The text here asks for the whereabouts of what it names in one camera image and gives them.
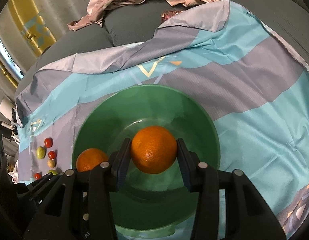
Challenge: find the grey sofa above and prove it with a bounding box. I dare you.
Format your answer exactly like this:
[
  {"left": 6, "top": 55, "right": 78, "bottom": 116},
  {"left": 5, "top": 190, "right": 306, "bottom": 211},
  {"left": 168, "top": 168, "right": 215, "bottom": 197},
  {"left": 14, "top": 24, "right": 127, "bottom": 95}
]
[{"left": 16, "top": 0, "right": 309, "bottom": 94}]

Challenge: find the green bowl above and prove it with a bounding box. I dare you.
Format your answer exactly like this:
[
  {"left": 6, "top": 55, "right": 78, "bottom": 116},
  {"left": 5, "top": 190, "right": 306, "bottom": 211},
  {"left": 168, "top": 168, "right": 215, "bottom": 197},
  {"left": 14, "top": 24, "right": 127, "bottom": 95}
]
[{"left": 73, "top": 85, "right": 220, "bottom": 239}]

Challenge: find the blue grey striped cloth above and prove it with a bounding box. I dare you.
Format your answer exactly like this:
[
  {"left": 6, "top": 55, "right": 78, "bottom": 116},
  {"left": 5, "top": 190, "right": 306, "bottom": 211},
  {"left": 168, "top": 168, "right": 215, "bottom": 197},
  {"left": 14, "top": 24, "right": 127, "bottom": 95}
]
[{"left": 16, "top": 0, "right": 309, "bottom": 238}]

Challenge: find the tan longan fruit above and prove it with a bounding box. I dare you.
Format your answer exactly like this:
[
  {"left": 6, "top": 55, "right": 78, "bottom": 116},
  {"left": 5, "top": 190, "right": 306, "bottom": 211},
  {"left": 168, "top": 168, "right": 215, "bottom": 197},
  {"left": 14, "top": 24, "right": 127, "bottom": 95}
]
[{"left": 47, "top": 159, "right": 56, "bottom": 168}]

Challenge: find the dark orange fruit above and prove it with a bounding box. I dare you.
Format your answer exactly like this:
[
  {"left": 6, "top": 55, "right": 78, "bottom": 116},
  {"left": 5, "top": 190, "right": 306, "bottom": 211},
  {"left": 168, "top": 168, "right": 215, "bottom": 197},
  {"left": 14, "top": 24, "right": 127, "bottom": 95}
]
[{"left": 76, "top": 148, "right": 108, "bottom": 172}]

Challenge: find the yellow green fruit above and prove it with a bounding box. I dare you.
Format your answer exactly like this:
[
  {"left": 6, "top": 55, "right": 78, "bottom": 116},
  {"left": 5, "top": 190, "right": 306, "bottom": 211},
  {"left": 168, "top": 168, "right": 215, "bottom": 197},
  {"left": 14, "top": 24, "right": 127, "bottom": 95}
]
[{"left": 36, "top": 146, "right": 45, "bottom": 159}]

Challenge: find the red cherry tomato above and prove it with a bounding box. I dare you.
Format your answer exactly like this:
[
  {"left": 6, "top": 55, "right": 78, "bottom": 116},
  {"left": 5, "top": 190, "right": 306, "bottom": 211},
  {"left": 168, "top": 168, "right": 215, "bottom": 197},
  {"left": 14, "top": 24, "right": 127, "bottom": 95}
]
[
  {"left": 34, "top": 173, "right": 42, "bottom": 180},
  {"left": 44, "top": 138, "right": 53, "bottom": 148},
  {"left": 48, "top": 151, "right": 57, "bottom": 160}
]

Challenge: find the yellow patterned curtain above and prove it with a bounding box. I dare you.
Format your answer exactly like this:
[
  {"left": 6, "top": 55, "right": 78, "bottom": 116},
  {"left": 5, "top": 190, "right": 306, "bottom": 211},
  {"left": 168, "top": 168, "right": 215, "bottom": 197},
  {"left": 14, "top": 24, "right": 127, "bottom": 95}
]
[{"left": 7, "top": 0, "right": 56, "bottom": 56}]

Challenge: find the green lime fruit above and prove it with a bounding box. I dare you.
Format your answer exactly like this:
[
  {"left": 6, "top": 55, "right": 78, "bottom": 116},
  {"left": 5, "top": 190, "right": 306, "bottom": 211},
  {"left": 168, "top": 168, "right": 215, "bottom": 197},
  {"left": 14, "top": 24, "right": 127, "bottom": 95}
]
[{"left": 48, "top": 170, "right": 58, "bottom": 175}]

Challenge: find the bright orange fruit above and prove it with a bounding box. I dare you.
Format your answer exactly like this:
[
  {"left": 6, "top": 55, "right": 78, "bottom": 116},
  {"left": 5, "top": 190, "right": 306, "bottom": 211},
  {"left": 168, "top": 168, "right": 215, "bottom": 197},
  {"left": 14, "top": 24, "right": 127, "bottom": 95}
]
[{"left": 131, "top": 126, "right": 177, "bottom": 174}]

